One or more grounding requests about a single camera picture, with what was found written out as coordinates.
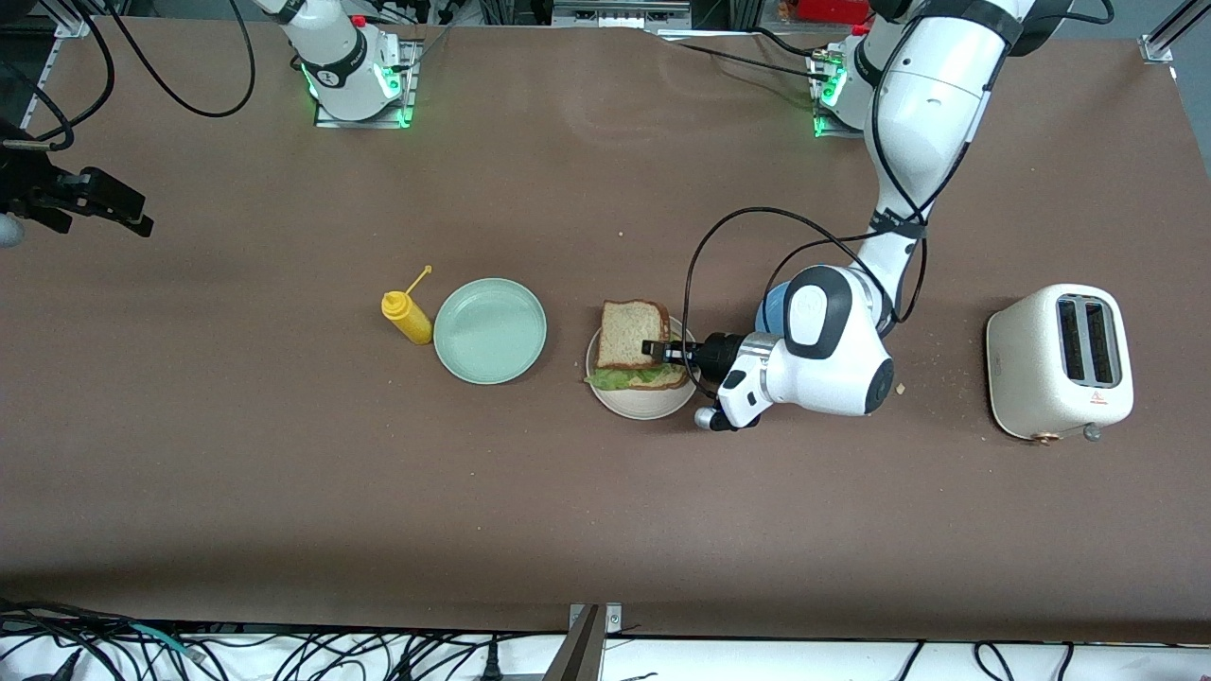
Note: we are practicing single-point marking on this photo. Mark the beige plate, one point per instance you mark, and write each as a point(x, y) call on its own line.
point(645, 405)

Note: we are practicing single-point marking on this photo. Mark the green lettuce leaf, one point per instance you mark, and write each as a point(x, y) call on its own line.
point(624, 378)

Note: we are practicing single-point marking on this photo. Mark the white toaster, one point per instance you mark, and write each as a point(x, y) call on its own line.
point(1031, 378)

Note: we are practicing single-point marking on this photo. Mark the black power plug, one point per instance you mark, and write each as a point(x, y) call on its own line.
point(491, 667)

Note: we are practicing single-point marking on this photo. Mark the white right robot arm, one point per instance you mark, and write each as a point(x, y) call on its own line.
point(341, 66)

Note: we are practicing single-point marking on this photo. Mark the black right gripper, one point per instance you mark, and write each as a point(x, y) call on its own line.
point(26, 189)

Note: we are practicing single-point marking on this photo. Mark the grey metal beam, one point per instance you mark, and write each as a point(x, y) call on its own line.
point(579, 657)

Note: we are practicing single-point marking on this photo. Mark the aluminium frame profile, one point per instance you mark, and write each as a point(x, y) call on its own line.
point(71, 19)
point(1173, 33)

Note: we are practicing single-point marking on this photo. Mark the red box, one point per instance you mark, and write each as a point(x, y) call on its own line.
point(833, 9)

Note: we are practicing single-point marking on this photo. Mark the yellow mustard squeeze bottle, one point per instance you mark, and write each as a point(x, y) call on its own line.
point(409, 320)

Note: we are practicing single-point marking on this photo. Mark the brown bread slice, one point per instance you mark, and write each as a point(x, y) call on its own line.
point(674, 380)
point(629, 331)

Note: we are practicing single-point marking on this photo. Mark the mint green plate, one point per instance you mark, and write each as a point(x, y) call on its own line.
point(490, 331)

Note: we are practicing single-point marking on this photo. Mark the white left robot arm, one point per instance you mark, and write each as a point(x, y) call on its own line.
point(833, 359)

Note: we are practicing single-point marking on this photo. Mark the small metal bracket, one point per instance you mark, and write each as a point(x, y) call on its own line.
point(613, 619)

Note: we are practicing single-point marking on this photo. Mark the blue plate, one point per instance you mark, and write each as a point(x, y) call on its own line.
point(771, 307)

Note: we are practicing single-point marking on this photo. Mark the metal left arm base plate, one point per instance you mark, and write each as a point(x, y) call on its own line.
point(837, 130)

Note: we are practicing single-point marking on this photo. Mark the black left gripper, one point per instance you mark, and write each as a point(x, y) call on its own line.
point(716, 353)

